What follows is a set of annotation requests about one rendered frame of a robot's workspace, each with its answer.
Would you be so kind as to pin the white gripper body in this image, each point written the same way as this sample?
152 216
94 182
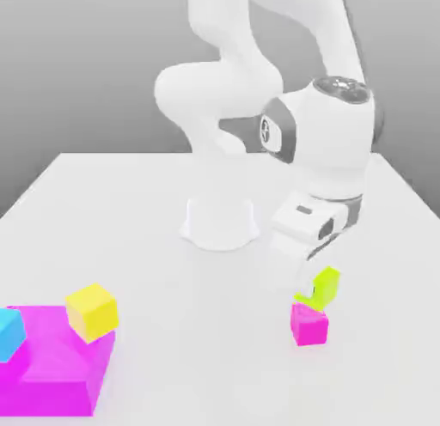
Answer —
285 264

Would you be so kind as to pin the small lime green cube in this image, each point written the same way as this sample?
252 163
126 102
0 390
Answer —
328 284

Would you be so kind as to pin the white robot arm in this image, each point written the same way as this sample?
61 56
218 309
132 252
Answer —
330 147

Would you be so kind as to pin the small magenta cube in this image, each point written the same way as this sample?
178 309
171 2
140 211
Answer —
309 326

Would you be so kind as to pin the small yellow cube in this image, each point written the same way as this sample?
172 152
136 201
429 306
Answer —
92 312

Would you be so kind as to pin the small blue cube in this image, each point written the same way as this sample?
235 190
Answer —
9 333

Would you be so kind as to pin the large magenta box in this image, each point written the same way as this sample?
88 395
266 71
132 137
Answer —
58 381

